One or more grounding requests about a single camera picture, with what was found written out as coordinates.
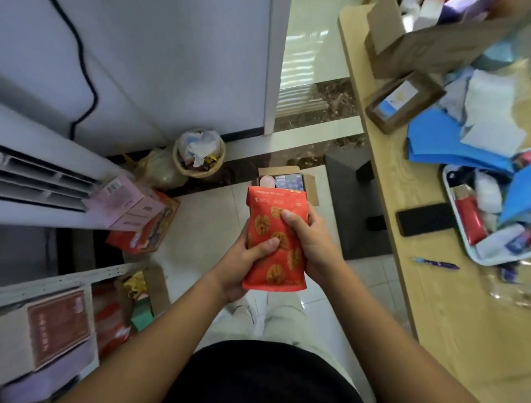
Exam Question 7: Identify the person's left hand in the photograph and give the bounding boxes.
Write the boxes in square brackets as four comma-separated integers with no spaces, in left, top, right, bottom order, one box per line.
[207,220,283,304]

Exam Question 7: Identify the person's white shoe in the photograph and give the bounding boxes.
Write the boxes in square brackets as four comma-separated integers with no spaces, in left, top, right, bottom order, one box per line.
[231,301,265,337]

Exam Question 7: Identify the crumpled brown carton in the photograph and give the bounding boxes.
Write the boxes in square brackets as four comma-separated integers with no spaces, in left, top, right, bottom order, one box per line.
[365,0,531,80]

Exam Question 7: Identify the person's grey trousers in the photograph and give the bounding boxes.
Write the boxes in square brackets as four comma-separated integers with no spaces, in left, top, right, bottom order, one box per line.
[195,291,350,358]

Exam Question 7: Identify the person's right hand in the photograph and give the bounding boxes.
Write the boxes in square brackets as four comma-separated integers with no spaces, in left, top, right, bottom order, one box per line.
[280,206,345,287]

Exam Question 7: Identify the white metal shelving unit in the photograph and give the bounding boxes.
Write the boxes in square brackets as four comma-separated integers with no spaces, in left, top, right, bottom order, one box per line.
[0,261,142,391]

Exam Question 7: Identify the black flat device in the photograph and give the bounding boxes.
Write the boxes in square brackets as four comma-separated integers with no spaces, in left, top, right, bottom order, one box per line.
[395,201,457,237]

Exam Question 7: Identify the red patterned bag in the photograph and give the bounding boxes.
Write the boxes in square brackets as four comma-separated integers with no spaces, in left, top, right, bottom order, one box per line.
[242,185,310,293]

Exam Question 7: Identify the person's right forearm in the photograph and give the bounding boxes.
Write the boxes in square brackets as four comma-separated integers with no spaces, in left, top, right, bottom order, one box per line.
[315,261,482,403]

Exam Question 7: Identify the brown cardboard box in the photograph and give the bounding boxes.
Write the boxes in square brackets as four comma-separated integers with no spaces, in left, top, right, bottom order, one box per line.
[251,166,320,209]

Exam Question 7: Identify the white tray of clutter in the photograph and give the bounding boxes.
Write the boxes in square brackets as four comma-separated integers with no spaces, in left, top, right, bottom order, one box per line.
[441,149,531,267]

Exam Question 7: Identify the person's black clothing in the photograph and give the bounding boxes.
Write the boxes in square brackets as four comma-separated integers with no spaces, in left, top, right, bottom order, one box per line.
[162,339,366,403]

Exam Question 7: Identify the black wall cable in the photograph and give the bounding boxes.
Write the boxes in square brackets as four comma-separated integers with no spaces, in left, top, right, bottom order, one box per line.
[50,0,101,142]

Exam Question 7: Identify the pink carton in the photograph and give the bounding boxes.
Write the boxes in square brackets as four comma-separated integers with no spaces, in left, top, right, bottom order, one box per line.
[83,174,167,232]

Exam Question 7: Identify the dark grey furniture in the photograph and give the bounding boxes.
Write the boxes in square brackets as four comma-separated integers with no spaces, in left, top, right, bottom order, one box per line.
[325,145,393,260]

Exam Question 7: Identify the colourful flat box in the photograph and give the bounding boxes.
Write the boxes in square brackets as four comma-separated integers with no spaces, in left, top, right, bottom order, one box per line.
[106,189,182,254]

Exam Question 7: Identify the blue pen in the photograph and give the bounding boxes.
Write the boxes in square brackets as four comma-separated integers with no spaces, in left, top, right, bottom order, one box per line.
[413,256,461,271]

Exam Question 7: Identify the red tube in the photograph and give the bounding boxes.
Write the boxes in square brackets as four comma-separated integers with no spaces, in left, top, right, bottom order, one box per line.
[455,184,491,246]

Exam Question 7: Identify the blue folder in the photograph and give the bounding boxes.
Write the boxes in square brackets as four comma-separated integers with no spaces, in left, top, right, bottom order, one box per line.
[407,106,531,225]

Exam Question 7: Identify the wooden tray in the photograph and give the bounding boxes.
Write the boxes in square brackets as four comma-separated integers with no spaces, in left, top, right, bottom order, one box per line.
[365,70,446,136]

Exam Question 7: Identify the waste basket with rubbish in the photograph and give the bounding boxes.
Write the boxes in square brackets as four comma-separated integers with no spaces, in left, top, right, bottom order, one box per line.
[137,127,227,190]

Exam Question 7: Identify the person's left forearm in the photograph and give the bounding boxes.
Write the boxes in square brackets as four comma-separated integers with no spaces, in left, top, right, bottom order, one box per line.
[62,278,229,403]

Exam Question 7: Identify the light wooden table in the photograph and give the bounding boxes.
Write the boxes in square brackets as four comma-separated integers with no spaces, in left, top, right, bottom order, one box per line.
[339,4,531,403]

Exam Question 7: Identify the white standing air conditioner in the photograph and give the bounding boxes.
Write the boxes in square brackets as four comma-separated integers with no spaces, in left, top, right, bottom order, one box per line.
[0,100,126,229]

